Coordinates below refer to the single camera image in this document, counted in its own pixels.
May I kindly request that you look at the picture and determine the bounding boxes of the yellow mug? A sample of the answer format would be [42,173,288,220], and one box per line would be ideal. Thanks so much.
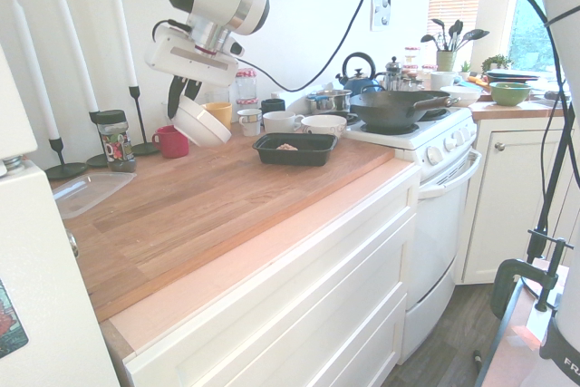
[201,102,234,132]

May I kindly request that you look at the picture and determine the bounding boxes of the large white mug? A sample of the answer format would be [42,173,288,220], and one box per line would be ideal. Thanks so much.
[429,71,460,92]

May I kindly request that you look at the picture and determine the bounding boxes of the french press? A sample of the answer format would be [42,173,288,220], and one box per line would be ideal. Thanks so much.
[384,56,404,92]

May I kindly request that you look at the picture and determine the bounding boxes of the red mug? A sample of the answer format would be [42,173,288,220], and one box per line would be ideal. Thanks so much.
[150,125,190,160]

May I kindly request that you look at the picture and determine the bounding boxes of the plain white bowl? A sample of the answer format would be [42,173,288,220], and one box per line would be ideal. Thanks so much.
[170,95,233,149]

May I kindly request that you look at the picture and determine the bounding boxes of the spice jar with black lid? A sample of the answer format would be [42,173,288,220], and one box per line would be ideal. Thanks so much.
[94,109,137,174]

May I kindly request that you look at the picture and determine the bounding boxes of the robot mounting table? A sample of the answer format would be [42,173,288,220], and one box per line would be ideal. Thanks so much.
[479,259,573,387]

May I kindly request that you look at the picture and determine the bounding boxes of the white refrigerator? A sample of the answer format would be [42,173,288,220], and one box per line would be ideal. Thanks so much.
[0,42,123,387]

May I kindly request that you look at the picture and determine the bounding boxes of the medium white taper candle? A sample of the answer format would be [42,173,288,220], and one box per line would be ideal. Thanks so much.
[51,0,100,112]

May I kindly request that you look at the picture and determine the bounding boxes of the green clamp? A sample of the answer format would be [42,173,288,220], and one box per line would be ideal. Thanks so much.
[491,257,561,321]

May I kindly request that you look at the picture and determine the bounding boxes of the white cabinet with knob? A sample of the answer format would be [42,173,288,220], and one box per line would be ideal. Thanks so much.
[460,105,573,286]

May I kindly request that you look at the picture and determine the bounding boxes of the white cup with blue pattern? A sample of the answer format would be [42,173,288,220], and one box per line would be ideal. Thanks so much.
[237,108,264,137]

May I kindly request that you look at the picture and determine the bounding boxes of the colourful picture fridge magnet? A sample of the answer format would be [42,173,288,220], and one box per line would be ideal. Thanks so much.
[0,277,30,359]

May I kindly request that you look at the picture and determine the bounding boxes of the white bowl with swirl pattern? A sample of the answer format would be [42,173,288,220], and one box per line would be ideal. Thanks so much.
[300,114,348,140]

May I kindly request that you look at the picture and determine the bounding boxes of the white stove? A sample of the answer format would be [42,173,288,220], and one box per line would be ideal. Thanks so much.
[343,104,484,361]

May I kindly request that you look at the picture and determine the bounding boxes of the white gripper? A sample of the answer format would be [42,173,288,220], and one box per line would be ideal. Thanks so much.
[144,25,241,120]

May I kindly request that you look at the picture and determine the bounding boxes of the wide white bowl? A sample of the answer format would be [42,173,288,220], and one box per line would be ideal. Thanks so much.
[439,85,482,105]

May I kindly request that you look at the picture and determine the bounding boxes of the small potted plant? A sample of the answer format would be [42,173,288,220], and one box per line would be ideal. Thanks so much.
[480,54,514,73]

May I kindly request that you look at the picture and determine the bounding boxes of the black plastic food container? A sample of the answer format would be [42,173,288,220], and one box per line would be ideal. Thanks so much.
[251,131,340,166]

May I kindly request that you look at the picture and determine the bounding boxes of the tall white taper candle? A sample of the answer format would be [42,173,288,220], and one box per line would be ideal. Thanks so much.
[104,0,139,88]

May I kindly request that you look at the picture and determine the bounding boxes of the steel pot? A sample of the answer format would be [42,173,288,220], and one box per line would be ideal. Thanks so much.
[305,89,353,115]

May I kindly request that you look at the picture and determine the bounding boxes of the plain white cup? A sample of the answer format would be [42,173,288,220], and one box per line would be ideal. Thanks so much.
[262,111,305,134]

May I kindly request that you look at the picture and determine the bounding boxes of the white wall picture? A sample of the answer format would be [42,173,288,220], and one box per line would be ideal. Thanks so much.
[370,0,392,33]

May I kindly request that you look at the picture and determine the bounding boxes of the stack of plates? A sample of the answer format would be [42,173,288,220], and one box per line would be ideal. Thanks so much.
[484,68,540,84]

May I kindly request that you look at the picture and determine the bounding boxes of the clear plastic lid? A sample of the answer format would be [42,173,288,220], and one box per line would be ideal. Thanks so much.
[52,171,139,220]

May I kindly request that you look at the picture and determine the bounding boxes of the black camera stand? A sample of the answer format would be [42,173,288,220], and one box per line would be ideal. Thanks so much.
[525,101,577,314]

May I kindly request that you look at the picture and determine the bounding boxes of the blue kettle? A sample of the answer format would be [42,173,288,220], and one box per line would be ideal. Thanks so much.
[335,52,386,94]

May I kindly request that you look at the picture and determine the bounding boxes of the white drawer cabinet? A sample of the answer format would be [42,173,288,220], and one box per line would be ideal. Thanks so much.
[121,164,421,387]

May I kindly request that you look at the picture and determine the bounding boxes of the green bowl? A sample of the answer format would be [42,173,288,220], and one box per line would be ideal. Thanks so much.
[488,82,534,107]

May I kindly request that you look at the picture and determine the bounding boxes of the black wok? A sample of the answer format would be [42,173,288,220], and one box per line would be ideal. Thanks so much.
[348,90,461,131]

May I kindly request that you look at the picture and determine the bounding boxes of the short white taper candle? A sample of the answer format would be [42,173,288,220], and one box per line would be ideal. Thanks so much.
[12,0,61,140]

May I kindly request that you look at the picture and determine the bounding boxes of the utensil holder with black utensils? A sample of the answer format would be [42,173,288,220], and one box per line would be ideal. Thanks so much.
[420,18,491,73]

